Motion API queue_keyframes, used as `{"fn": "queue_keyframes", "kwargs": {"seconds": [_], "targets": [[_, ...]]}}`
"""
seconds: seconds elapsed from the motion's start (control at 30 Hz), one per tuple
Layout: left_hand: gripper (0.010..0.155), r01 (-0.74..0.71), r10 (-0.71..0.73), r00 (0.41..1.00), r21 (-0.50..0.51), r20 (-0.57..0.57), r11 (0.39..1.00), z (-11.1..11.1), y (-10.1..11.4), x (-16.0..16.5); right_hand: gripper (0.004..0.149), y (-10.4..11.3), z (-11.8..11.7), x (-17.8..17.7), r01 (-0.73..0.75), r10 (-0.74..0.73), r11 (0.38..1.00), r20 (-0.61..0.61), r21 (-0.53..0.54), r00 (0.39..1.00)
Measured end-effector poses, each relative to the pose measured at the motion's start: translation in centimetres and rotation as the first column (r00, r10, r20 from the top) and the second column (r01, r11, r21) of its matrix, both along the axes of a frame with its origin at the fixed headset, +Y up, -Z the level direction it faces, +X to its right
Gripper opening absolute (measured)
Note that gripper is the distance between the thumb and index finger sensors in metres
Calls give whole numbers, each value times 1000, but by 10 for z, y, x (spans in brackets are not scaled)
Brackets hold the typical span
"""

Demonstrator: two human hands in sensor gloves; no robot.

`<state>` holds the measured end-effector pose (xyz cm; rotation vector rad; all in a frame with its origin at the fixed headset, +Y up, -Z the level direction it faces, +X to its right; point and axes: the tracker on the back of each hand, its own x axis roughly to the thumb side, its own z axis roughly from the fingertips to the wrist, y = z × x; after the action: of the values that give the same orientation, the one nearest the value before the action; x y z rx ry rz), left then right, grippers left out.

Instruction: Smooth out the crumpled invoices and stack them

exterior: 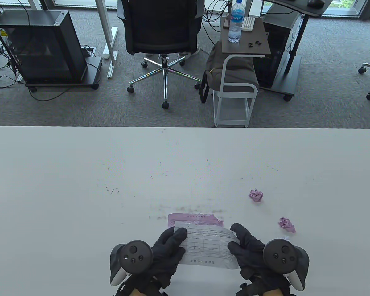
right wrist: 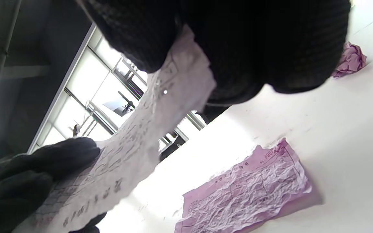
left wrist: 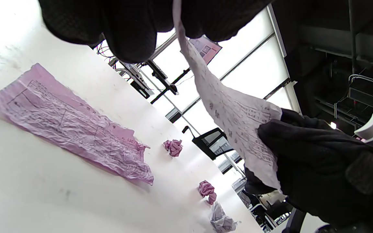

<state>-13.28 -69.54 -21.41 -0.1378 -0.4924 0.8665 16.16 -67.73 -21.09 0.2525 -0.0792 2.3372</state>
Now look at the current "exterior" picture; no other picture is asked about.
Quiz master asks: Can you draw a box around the person's right hand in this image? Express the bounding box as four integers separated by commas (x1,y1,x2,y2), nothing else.
228,223,295,296

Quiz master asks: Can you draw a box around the person's left hand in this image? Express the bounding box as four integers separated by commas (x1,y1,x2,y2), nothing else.
114,227,188,296

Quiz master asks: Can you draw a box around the grey fabric bag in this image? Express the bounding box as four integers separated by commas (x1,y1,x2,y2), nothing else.
200,41,259,104

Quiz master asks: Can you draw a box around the black wheeled platform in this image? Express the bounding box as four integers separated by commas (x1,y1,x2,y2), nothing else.
25,56,103,92

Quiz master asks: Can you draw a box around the black computer tower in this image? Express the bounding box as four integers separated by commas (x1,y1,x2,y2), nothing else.
253,6,301,88

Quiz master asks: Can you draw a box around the black office chair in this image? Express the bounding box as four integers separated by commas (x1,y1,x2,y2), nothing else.
117,0,202,109

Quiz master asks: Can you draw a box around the clear plastic water bottle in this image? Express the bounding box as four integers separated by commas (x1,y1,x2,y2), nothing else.
228,0,244,43

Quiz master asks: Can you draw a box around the black glass computer case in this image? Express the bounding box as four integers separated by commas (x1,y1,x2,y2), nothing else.
0,10,87,83

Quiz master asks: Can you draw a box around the black standing desk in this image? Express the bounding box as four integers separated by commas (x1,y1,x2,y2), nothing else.
259,0,332,101

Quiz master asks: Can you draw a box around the black floor cable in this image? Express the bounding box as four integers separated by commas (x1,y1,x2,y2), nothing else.
26,83,71,101

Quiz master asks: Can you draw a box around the brown side table white frame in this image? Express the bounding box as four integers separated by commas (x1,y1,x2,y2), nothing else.
213,16,271,128

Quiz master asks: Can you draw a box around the black cable bundle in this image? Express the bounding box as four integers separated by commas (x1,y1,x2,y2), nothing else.
201,0,232,60
0,34,22,90

